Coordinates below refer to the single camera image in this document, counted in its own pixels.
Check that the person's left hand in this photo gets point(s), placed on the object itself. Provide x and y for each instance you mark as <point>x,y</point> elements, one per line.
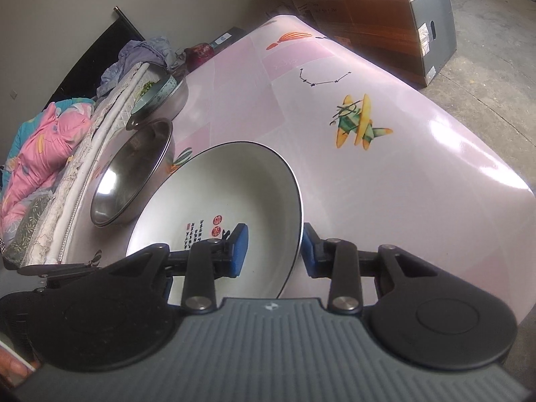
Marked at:
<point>10,368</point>

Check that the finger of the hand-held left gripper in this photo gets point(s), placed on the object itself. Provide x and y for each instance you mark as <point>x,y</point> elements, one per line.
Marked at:
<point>63,270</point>

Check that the large cardboard box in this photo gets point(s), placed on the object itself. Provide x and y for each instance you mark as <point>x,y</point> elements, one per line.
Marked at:
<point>377,29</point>

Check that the pink printed tablecloth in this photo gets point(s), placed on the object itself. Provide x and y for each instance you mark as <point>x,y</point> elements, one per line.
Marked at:
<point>377,197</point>

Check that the green patterned quilt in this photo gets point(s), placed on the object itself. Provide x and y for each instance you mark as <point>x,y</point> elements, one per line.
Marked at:
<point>29,226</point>

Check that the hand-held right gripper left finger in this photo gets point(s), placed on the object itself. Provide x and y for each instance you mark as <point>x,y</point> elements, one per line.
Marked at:
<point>240,249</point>

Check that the blue jacket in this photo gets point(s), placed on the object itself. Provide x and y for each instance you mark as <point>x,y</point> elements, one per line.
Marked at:
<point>138,56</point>

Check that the black headboard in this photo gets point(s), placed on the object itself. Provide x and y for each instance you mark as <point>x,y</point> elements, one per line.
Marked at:
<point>96,54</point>

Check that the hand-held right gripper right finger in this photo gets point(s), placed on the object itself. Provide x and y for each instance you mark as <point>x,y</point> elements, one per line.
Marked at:
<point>309,249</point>

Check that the teal patterned ceramic bowl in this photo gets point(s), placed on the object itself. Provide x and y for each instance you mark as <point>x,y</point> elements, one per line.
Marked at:
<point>161,92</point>

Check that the pink printed blanket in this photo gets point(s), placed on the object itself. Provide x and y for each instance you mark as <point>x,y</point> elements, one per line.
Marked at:
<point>37,155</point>

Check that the white printed plate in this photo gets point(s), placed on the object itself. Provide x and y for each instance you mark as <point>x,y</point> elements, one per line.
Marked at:
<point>234,184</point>

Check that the red onion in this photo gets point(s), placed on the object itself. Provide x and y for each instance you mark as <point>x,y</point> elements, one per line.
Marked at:
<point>201,56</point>

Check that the flat printed cardboard box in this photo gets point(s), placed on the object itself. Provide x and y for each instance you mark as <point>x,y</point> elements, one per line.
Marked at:
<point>226,37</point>

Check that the white patterned mattress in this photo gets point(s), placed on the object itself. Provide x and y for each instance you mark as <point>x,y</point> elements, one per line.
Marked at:
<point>79,201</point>

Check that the large steel bowl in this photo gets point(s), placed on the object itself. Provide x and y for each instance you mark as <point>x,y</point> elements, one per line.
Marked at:
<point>125,184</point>

